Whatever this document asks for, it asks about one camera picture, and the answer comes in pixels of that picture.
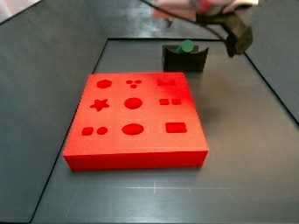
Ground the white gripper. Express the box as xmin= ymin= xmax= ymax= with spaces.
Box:
xmin=152 ymin=0 xmax=259 ymax=21

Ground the green round cylinder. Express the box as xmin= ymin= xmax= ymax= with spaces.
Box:
xmin=176 ymin=39 xmax=194 ymax=53

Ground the red foam shape board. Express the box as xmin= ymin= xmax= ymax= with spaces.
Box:
xmin=63 ymin=73 xmax=208 ymax=172

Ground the black cable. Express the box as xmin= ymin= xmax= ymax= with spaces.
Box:
xmin=139 ymin=0 xmax=230 ymax=42

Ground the dark grey cradle block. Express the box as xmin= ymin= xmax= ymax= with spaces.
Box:
xmin=163 ymin=45 xmax=210 ymax=73

